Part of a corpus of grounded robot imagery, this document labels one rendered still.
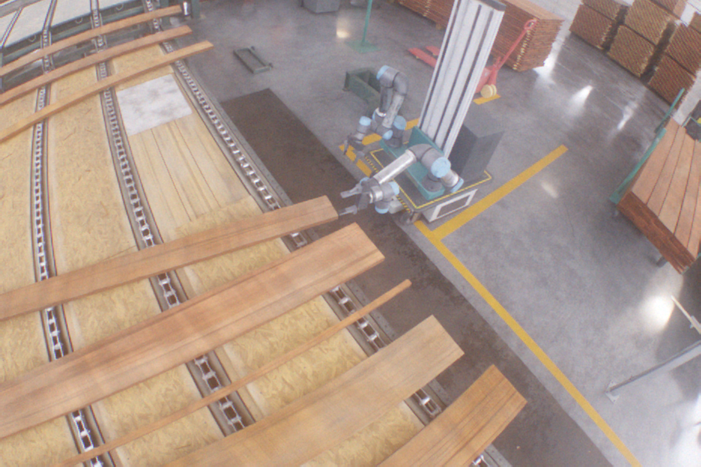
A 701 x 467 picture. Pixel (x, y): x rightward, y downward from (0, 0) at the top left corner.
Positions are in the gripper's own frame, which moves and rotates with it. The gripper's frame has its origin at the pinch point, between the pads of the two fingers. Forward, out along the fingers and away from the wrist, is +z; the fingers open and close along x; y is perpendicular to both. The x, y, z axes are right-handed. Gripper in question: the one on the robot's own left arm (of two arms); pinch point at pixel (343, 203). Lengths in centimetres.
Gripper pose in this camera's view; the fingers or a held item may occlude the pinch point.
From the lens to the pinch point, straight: 178.5
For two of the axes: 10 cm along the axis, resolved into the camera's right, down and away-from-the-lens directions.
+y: 4.5, 7.1, -5.4
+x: -1.3, 6.5, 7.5
